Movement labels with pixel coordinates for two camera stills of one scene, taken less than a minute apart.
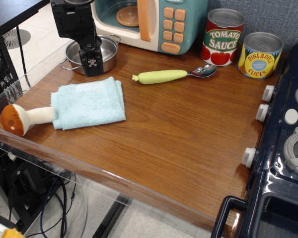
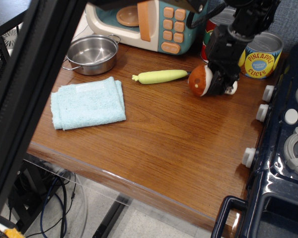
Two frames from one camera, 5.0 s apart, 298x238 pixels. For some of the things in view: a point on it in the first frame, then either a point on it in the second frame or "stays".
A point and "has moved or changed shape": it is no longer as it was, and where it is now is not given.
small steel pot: [110, 48] stays
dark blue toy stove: [275, 205] stays
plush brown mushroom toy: [15, 120] has moved or changed shape
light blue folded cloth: [80, 104] stays
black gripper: [74, 19] -> [223, 52]
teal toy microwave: [172, 27] stays
